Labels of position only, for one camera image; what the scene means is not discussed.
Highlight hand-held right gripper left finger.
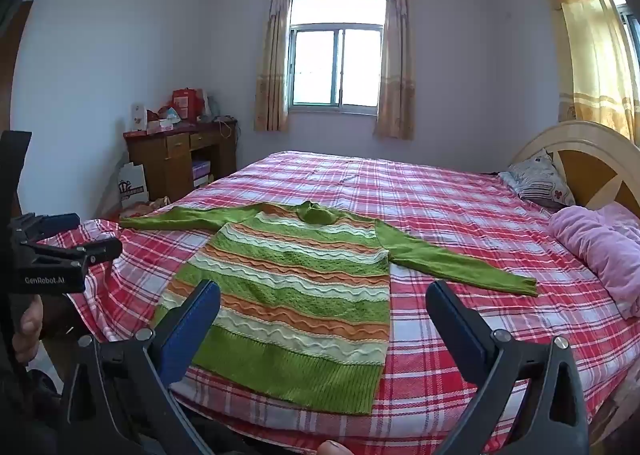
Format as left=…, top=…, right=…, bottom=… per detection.
left=59, top=279, right=222, bottom=455

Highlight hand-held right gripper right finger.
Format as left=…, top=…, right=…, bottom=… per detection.
left=425, top=279, right=591, bottom=455

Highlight side glass window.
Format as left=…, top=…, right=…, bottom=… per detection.
left=620, top=0, right=640, bottom=110

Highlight pink blanket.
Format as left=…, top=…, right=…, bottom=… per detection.
left=547, top=205, right=640, bottom=320

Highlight red plaid bedsheet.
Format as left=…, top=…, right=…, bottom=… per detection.
left=37, top=150, right=640, bottom=455

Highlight yellow curtain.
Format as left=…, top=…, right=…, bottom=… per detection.
left=530, top=0, right=638, bottom=146

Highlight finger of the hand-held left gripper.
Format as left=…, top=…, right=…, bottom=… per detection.
left=11, top=212, right=82, bottom=240
left=30, top=236, right=124, bottom=270

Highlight stacked boxes in desk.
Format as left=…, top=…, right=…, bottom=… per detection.
left=192, top=160, right=213, bottom=188

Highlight brown wooden door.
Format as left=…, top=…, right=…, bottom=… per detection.
left=0, top=0, right=33, bottom=136

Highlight beige wooden headboard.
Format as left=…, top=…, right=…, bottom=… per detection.
left=510, top=121, right=640, bottom=220

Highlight white paper bag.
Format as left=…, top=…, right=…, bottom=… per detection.
left=118, top=162, right=150, bottom=210

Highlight floral patterned pillow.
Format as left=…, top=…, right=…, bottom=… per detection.
left=499, top=150, right=577, bottom=210

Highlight green striped knit sweater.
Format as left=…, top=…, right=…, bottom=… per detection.
left=119, top=201, right=538, bottom=417

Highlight person's left hand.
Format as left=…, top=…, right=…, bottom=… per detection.
left=11, top=294, right=46, bottom=367

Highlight brown wooden desk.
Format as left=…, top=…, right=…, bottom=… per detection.
left=123, top=119, right=238, bottom=203

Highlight sliding glass window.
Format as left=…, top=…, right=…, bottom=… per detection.
left=287, top=0, right=387, bottom=112

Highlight red gift box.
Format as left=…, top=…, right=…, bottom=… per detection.
left=172, top=87, right=206, bottom=123

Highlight beige patterned curtain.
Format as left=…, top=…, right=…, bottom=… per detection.
left=375, top=0, right=417, bottom=140
left=253, top=0, right=293, bottom=132

